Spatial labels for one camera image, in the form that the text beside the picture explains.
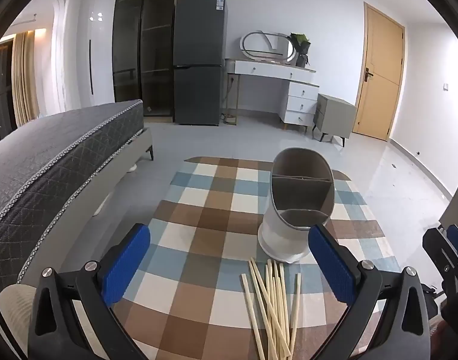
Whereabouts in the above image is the pile of wooden chopsticks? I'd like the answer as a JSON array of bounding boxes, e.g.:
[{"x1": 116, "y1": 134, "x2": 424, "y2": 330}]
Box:
[{"x1": 240, "y1": 257, "x2": 302, "y2": 360}]

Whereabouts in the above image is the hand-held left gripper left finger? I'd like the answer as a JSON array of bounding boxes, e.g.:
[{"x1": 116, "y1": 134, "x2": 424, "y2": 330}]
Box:
[{"x1": 28, "y1": 223, "x2": 151, "y2": 360}]

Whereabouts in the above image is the oval vanity mirror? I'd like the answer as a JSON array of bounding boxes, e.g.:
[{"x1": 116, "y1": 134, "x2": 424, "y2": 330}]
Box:
[{"x1": 240, "y1": 30, "x2": 295, "y2": 65}]

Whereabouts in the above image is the yellow wooden door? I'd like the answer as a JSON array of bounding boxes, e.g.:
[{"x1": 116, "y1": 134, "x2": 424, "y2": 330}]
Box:
[{"x1": 352, "y1": 2, "x2": 407, "y2": 142}]

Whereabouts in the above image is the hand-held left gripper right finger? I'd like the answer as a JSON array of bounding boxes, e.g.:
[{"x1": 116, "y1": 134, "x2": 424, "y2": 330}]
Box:
[{"x1": 307, "y1": 224, "x2": 430, "y2": 360}]

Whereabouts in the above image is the white dressing table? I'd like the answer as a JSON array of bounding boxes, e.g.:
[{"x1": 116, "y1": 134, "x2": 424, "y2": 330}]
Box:
[{"x1": 225, "y1": 59, "x2": 320, "y2": 134}]

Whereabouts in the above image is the grey quilted mattress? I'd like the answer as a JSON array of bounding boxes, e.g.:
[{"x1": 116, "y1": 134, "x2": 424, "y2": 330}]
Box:
[{"x1": 0, "y1": 100, "x2": 144, "y2": 297}]

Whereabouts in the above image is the dark grey refrigerator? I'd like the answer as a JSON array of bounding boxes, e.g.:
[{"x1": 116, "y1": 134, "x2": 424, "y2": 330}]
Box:
[{"x1": 172, "y1": 0, "x2": 228, "y2": 126}]

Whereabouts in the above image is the glossy white wardrobe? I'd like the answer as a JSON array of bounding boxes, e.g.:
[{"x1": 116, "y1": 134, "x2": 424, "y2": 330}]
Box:
[{"x1": 50, "y1": 0, "x2": 120, "y2": 111}]

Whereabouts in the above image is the grey and white utensil holder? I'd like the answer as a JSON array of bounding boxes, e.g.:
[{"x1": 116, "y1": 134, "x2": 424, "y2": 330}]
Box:
[{"x1": 258, "y1": 148, "x2": 335, "y2": 264}]

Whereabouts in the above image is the beige curtain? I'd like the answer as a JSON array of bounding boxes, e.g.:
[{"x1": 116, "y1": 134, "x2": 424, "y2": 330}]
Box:
[{"x1": 11, "y1": 30, "x2": 40, "y2": 128}]

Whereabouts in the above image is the dark glass wardrobe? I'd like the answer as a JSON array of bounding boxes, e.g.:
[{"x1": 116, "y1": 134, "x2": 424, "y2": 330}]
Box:
[{"x1": 112, "y1": 0, "x2": 192, "y2": 122}]

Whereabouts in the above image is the plaid tablecloth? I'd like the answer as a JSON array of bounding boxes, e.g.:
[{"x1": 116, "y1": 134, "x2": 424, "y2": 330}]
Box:
[{"x1": 73, "y1": 156, "x2": 402, "y2": 360}]

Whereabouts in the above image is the beige seat cushion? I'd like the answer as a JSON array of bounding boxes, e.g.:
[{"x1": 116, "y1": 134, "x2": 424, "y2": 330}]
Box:
[{"x1": 0, "y1": 284, "x2": 38, "y2": 346}]

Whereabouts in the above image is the dark window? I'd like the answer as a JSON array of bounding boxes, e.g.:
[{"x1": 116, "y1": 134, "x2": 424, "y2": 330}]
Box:
[{"x1": 0, "y1": 41, "x2": 17, "y2": 147}]

